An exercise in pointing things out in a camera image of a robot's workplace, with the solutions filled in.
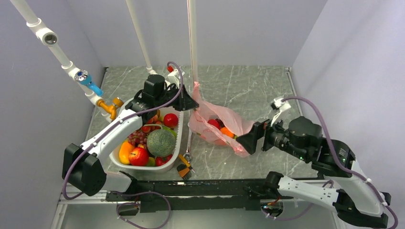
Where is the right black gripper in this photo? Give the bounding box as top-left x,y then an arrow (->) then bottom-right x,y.
234,110 -> 308,160

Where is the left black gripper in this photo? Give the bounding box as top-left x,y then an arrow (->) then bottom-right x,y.
155,84 -> 199,112

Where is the pink plastic bag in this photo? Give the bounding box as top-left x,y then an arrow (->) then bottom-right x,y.
189,82 -> 254,157

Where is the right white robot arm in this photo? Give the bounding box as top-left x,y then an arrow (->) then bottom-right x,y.
236,97 -> 391,229

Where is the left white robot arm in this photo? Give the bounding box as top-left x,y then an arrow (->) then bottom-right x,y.
62,62 -> 198,200

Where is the orange fake fruit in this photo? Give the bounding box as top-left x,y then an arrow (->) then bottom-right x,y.
220,127 -> 235,138

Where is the red fake fruit in bag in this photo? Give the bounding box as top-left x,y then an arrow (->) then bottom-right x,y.
207,119 -> 221,130

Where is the green netted melon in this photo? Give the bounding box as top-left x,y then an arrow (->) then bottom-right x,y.
147,129 -> 176,157

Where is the silver wrench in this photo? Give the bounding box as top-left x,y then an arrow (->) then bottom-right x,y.
183,128 -> 192,163

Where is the red grape bunch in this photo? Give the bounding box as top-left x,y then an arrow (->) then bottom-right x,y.
127,131 -> 148,149

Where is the red apple front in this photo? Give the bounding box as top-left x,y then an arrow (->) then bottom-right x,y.
128,147 -> 149,167

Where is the orange bell pepper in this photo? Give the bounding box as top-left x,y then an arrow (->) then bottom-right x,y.
118,140 -> 135,165

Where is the white pipe with faucet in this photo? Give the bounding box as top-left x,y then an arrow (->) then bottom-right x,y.
11,0 -> 124,122

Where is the white plastic basket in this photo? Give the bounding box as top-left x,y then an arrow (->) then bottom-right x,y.
109,107 -> 184,173

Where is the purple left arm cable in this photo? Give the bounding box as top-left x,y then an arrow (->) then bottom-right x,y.
61,61 -> 185,201

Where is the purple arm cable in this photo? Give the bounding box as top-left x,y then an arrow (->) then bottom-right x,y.
61,61 -> 185,201
281,95 -> 399,229

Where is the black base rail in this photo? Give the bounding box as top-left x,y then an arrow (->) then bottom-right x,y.
106,179 -> 278,213

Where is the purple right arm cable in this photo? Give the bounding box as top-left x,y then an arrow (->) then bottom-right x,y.
281,95 -> 399,229

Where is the white PVC pipe frame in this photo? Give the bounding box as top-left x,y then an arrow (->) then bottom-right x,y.
126,0 -> 199,83

